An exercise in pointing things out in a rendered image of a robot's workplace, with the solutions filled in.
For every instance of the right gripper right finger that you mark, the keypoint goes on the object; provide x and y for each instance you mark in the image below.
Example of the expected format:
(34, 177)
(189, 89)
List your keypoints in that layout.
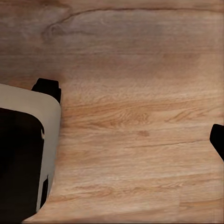
(217, 139)

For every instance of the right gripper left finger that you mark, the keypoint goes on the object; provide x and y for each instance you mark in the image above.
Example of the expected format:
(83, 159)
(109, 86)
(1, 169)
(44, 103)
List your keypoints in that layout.
(11, 139)

